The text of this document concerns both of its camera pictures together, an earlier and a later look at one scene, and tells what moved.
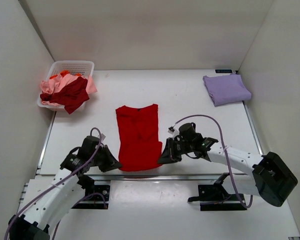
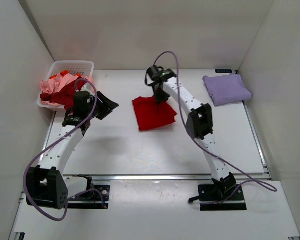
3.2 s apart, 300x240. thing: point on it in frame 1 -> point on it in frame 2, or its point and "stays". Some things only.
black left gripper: [111, 162] -> [108, 105]
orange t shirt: [63, 73] stays
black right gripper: [169, 155] -> [160, 99]
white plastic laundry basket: [85, 67] stays
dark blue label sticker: [223, 71] stays
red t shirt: [137, 130] -> [150, 114]
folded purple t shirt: [227, 88] stays
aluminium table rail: [196, 177] stays
